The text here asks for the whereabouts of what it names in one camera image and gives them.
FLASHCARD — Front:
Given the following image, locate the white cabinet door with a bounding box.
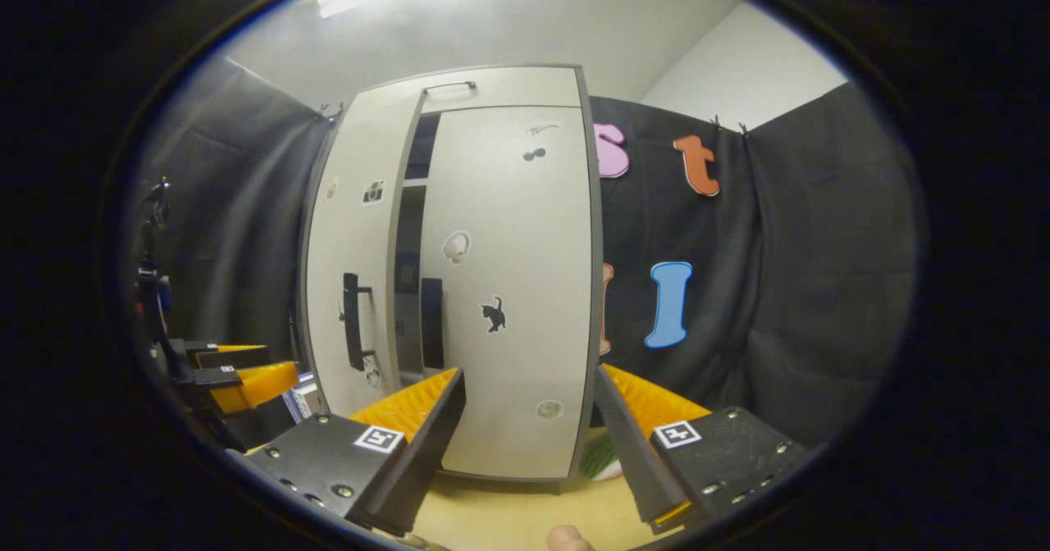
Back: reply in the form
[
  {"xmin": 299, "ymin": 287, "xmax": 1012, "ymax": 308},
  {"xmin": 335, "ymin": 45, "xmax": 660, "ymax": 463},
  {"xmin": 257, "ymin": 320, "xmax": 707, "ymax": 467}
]
[
  {"xmin": 418, "ymin": 106, "xmax": 596, "ymax": 481},
  {"xmin": 304, "ymin": 90, "xmax": 428, "ymax": 418}
]

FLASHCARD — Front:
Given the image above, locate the white cabinet drawer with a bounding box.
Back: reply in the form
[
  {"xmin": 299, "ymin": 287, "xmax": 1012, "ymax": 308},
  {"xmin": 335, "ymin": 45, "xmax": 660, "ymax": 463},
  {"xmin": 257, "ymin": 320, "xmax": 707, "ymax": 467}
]
[{"xmin": 356, "ymin": 65, "xmax": 586, "ymax": 118}]

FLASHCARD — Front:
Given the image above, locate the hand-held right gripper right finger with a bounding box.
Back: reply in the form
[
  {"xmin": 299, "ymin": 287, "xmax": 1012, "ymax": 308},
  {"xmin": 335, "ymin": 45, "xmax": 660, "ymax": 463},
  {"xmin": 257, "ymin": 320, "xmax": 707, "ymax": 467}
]
[{"xmin": 592, "ymin": 364, "xmax": 809, "ymax": 535}]

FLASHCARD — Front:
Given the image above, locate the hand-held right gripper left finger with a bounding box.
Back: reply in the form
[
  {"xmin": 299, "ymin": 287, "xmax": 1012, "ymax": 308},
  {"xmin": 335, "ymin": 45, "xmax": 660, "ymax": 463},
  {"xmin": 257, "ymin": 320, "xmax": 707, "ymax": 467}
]
[{"xmin": 246, "ymin": 368, "xmax": 467, "ymax": 538}]

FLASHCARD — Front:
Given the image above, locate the white cabinet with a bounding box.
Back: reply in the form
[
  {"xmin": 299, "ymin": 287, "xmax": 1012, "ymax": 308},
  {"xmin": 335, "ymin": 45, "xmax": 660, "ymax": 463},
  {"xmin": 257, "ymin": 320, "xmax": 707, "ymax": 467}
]
[{"xmin": 299, "ymin": 62, "xmax": 605, "ymax": 496}]

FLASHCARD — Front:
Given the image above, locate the toy watermelon slice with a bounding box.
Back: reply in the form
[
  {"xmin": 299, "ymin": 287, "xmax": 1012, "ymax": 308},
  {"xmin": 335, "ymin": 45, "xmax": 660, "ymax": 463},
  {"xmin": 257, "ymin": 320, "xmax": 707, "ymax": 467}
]
[{"xmin": 579, "ymin": 431, "xmax": 625, "ymax": 483}]

